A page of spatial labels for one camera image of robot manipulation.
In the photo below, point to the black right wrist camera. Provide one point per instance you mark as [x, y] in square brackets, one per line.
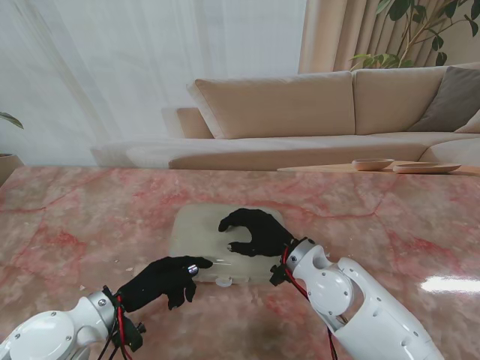
[278, 275]

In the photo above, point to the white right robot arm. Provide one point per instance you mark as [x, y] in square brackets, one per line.
[356, 300]

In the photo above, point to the beige drape curtain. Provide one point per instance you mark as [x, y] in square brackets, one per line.
[326, 33]

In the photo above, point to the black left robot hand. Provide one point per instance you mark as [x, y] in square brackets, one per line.
[157, 283]

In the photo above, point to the beige sofa cushion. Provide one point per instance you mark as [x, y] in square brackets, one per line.
[470, 125]

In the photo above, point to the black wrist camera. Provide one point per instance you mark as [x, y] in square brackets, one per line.
[131, 333]
[278, 275]

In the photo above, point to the tall green leafy plant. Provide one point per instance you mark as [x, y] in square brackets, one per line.
[378, 59]

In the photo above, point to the oval wooden tray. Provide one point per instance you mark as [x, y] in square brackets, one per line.
[427, 168]

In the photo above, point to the white sheer curtain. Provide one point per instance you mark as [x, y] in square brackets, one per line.
[112, 75]

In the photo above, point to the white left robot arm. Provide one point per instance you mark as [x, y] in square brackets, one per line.
[56, 330]

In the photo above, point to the small green plant leaf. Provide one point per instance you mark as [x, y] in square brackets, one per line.
[13, 120]

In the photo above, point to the grey sofa cushion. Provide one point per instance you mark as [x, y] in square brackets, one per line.
[450, 101]

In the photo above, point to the beige sectional sofa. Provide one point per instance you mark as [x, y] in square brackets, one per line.
[322, 97]

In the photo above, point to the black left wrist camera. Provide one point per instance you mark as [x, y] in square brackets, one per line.
[131, 333]

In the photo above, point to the beige hard suitcase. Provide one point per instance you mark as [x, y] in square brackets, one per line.
[202, 240]

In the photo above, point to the small wooden bowl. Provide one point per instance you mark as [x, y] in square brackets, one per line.
[373, 164]

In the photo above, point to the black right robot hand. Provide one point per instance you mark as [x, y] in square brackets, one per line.
[262, 234]

